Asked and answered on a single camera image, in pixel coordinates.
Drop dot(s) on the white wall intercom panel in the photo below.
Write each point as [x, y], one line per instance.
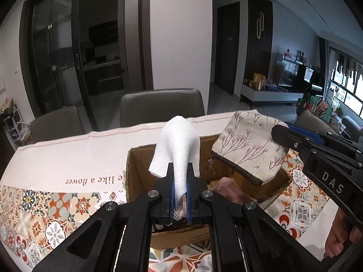
[1, 82]

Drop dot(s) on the yellow paper bags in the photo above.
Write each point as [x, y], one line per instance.
[259, 81]

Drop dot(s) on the person's right hand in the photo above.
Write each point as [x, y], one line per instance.
[337, 232]

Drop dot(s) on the cardboard box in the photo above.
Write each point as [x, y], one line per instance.
[139, 170]

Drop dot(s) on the colourful hanging clothes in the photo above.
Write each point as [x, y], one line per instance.
[317, 106]

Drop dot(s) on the dark framed glass sliding door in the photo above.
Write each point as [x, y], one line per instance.
[56, 48]

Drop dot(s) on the white woven cloth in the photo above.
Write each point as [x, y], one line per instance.
[175, 141]

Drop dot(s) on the white sideboard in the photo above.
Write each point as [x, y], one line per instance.
[269, 96]

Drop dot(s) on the black media cabinet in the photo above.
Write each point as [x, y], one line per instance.
[300, 79]

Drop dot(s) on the gold wall ornament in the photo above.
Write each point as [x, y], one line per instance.
[260, 25]

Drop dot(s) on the beige branch-print zipper pouch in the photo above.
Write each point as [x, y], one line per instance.
[246, 147]

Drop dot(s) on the plush toys on rack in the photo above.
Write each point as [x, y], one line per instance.
[6, 104]

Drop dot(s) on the mauve pink fluffy cloth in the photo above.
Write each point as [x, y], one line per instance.
[229, 189]

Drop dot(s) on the grey sofa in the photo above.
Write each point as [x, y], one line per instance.
[350, 127]

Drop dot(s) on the white shelf rack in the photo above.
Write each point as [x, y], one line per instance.
[15, 127]

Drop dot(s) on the window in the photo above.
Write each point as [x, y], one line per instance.
[346, 85]

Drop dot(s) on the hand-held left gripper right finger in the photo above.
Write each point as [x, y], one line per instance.
[189, 206]

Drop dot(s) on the grey dining chair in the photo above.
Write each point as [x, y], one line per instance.
[56, 124]
[314, 121]
[161, 107]

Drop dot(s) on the dark interior door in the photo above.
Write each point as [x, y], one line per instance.
[228, 51]

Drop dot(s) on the dark slatted wall panel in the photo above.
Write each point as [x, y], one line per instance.
[258, 56]

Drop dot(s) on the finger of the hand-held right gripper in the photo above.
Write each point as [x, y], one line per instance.
[289, 138]
[306, 132]

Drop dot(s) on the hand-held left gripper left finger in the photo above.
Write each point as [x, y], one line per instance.
[170, 204]

